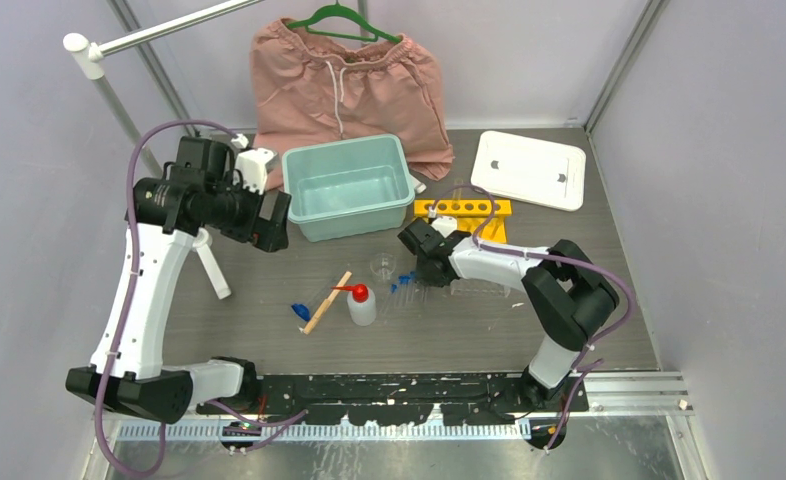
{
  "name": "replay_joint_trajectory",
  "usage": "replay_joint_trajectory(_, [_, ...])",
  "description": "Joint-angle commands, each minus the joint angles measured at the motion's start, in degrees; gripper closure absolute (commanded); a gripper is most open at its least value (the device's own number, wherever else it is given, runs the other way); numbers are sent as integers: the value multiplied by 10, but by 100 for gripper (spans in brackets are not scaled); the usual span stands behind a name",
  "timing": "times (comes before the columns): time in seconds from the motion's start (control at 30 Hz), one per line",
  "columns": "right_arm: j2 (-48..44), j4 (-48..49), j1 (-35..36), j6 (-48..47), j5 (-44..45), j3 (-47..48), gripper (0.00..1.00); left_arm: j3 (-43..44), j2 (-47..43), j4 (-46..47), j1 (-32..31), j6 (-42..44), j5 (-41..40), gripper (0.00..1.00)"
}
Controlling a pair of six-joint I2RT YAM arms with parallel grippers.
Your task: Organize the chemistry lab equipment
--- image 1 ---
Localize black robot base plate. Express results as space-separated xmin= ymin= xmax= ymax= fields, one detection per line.
xmin=218 ymin=372 xmax=589 ymax=427

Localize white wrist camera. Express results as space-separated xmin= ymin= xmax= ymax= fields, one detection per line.
xmin=427 ymin=206 xmax=458 ymax=237
xmin=230 ymin=134 xmax=279 ymax=194

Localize white red wash bottle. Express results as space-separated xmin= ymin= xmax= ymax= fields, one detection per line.
xmin=334 ymin=284 xmax=377 ymax=327

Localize wooden test tube clamp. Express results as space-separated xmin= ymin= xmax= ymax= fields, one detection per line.
xmin=302 ymin=271 xmax=352 ymax=335

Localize green clothes hanger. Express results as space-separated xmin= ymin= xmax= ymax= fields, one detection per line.
xmin=286 ymin=1 xmax=404 ymax=45

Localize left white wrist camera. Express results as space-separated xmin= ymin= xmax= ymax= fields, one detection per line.
xmin=230 ymin=134 xmax=279 ymax=194

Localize small clear glass beaker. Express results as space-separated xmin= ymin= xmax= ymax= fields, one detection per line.
xmin=370 ymin=253 xmax=397 ymax=284

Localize pink shorts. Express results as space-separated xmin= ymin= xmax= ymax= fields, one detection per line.
xmin=249 ymin=18 xmax=454 ymax=181

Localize clear well plate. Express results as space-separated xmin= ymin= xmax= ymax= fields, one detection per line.
xmin=449 ymin=279 xmax=511 ymax=298

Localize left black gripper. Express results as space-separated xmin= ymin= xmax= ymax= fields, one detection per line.
xmin=205 ymin=171 xmax=289 ymax=251

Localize yellow test tube rack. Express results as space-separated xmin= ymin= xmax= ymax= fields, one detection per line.
xmin=437 ymin=199 xmax=513 ymax=244

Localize blue capped test tube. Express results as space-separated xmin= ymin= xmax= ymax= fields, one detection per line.
xmin=379 ymin=284 xmax=400 ymax=320
xmin=398 ymin=271 xmax=428 ymax=308

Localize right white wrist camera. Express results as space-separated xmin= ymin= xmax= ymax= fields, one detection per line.
xmin=427 ymin=206 xmax=458 ymax=237

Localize white plastic tray lid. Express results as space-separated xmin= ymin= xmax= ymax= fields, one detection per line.
xmin=470 ymin=131 xmax=587 ymax=212

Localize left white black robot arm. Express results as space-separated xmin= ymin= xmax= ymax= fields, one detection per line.
xmin=65 ymin=136 xmax=291 ymax=424

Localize blue cap test tube lying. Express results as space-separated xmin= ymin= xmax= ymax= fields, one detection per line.
xmin=290 ymin=303 xmax=313 ymax=323

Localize white metal clothes rack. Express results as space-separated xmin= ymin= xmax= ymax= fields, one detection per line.
xmin=62 ymin=0 xmax=266 ymax=301

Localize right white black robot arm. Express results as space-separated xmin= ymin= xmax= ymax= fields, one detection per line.
xmin=398 ymin=217 xmax=633 ymax=411

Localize teal plastic bin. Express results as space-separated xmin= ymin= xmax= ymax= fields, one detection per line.
xmin=282 ymin=134 xmax=415 ymax=242

